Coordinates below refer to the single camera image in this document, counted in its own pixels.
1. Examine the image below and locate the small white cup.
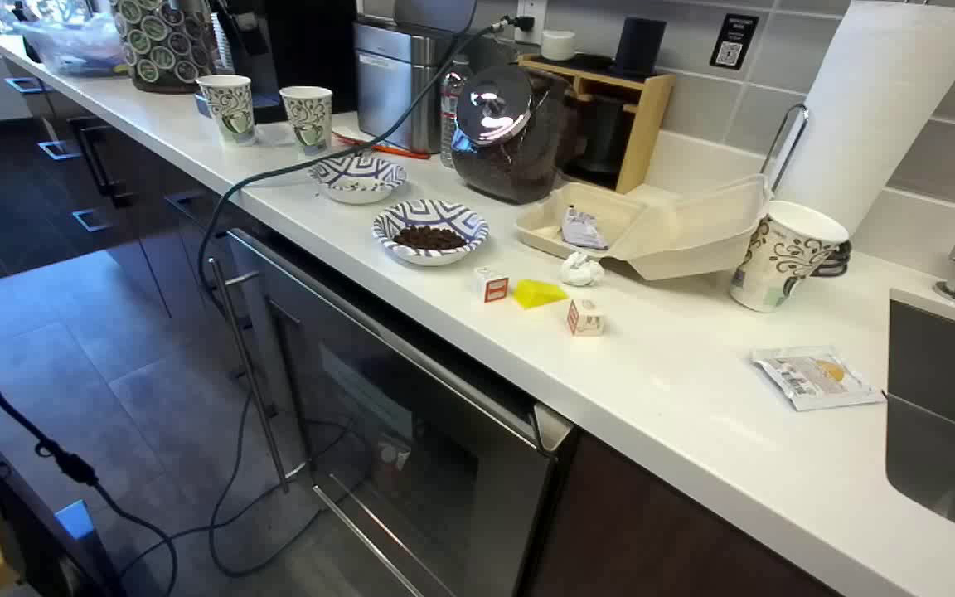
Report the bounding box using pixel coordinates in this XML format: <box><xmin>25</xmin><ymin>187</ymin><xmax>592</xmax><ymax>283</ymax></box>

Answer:
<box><xmin>541</xmin><ymin>30</ymin><xmax>578</xmax><ymax>62</ymax></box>

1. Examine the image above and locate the wall socket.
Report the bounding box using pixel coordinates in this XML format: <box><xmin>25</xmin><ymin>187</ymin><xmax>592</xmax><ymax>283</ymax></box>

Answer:
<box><xmin>515</xmin><ymin>0</ymin><xmax>549</xmax><ymax>47</ymax></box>

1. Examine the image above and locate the steel fridge door handle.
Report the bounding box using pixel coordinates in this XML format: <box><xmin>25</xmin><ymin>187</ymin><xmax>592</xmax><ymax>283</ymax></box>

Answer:
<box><xmin>208</xmin><ymin>256</ymin><xmax>293</xmax><ymax>495</ymax></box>

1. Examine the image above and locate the paper towel roll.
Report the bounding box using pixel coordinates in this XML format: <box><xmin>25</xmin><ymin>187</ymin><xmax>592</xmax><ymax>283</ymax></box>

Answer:
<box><xmin>774</xmin><ymin>0</ymin><xmax>955</xmax><ymax>239</ymax></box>

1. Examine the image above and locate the yellow wedge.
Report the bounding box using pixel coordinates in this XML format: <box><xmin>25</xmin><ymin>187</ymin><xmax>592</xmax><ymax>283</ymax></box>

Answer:
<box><xmin>512</xmin><ymin>279</ymin><xmax>570</xmax><ymax>311</ymax></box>

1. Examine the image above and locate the open beige takeout container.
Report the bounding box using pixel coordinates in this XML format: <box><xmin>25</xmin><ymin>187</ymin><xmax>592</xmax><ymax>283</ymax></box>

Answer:
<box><xmin>515</xmin><ymin>173</ymin><xmax>775</xmax><ymax>282</ymax></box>

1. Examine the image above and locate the white sachet with orange print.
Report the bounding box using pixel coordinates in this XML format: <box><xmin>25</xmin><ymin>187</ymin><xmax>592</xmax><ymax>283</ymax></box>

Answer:
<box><xmin>749</xmin><ymin>345</ymin><xmax>887</xmax><ymax>413</ymax></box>

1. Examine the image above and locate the black coffee machine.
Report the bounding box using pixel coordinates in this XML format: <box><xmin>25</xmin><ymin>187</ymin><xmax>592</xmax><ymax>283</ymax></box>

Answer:
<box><xmin>211</xmin><ymin>0</ymin><xmax>360</xmax><ymax>125</ymax></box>

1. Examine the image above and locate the empty blue patterned bowl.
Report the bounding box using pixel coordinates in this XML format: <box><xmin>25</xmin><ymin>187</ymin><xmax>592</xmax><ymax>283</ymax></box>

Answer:
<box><xmin>308</xmin><ymin>154</ymin><xmax>408</xmax><ymax>206</ymax></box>

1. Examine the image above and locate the crumpled white paper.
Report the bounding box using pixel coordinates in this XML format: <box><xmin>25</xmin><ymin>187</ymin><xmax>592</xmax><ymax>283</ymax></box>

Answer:
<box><xmin>560</xmin><ymin>251</ymin><xmax>606</xmax><ymax>289</ymax></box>

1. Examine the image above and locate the black sign with code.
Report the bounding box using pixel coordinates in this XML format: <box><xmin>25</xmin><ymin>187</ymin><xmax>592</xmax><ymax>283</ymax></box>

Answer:
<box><xmin>709</xmin><ymin>12</ymin><xmax>760</xmax><ymax>71</ymax></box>

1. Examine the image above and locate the clear water bottle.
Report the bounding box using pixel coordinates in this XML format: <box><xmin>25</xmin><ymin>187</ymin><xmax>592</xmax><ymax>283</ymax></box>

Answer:
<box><xmin>439</xmin><ymin>55</ymin><xmax>473</xmax><ymax>169</ymax></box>

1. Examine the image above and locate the glass jar of coffee beans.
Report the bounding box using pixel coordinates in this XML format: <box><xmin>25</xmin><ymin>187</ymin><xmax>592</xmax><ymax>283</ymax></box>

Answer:
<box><xmin>449</xmin><ymin>65</ymin><xmax>579</xmax><ymax>206</ymax></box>

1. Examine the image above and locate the small white red creamer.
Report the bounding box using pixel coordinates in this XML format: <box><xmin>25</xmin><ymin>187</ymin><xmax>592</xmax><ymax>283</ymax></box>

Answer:
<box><xmin>566</xmin><ymin>298</ymin><xmax>606</xmax><ymax>337</ymax></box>
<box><xmin>474</xmin><ymin>266</ymin><xmax>511</xmax><ymax>304</ymax></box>

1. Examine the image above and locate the wooden rack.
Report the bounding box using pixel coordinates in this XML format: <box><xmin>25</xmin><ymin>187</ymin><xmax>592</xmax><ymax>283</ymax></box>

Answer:
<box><xmin>517</xmin><ymin>54</ymin><xmax>677</xmax><ymax>195</ymax></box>

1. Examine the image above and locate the black cabinet handle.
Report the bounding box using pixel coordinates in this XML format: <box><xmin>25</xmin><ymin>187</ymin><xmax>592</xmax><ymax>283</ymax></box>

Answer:
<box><xmin>78</xmin><ymin>123</ymin><xmax>136</xmax><ymax>209</ymax></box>

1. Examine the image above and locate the orange stir stick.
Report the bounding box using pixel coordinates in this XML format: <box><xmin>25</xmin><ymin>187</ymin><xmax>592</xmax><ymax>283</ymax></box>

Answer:
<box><xmin>330</xmin><ymin>132</ymin><xmax>432</xmax><ymax>161</ymax></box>

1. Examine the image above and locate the heap of coffee beans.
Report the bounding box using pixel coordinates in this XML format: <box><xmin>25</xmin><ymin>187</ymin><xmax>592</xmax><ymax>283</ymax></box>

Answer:
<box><xmin>392</xmin><ymin>225</ymin><xmax>468</xmax><ymax>251</ymax></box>

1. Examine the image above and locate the stainless steel appliance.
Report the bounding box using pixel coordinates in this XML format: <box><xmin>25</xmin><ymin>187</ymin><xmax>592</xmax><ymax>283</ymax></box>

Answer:
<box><xmin>352</xmin><ymin>17</ymin><xmax>520</xmax><ymax>155</ymax></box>

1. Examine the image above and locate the white and purple packet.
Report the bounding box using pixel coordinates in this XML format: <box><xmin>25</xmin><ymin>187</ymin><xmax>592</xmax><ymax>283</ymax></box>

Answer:
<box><xmin>560</xmin><ymin>206</ymin><xmax>610</xmax><ymax>252</ymax></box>

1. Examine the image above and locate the blue patterned bowl with coffee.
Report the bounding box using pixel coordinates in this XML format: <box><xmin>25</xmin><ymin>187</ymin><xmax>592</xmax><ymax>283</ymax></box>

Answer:
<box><xmin>372</xmin><ymin>199</ymin><xmax>490</xmax><ymax>267</ymax></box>

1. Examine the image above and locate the large patterned paper cup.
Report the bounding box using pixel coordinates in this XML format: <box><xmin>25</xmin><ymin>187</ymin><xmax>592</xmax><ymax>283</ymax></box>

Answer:
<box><xmin>728</xmin><ymin>200</ymin><xmax>851</xmax><ymax>313</ymax></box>

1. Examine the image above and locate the undercounter fridge door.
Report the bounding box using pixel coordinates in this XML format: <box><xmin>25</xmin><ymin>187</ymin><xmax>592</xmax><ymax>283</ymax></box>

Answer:
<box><xmin>227</xmin><ymin>230</ymin><xmax>575</xmax><ymax>597</ymax></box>

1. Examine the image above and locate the stack of paper cups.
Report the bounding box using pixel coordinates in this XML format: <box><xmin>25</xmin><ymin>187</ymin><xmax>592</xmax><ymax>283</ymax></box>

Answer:
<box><xmin>109</xmin><ymin>0</ymin><xmax>218</xmax><ymax>94</ymax></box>

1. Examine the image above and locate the steel sink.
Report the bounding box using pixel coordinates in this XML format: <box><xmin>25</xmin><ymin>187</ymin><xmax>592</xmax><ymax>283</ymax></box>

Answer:
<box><xmin>885</xmin><ymin>287</ymin><xmax>955</xmax><ymax>551</ymax></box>

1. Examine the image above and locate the clear plastic container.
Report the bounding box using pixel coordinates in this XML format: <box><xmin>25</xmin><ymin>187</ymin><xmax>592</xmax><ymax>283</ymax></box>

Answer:
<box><xmin>12</xmin><ymin>12</ymin><xmax>130</xmax><ymax>79</ymax></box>

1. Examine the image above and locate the chrome jar lid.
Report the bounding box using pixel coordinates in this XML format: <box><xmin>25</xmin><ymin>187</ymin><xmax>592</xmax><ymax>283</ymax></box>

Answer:
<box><xmin>454</xmin><ymin>65</ymin><xmax>534</xmax><ymax>148</ymax></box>

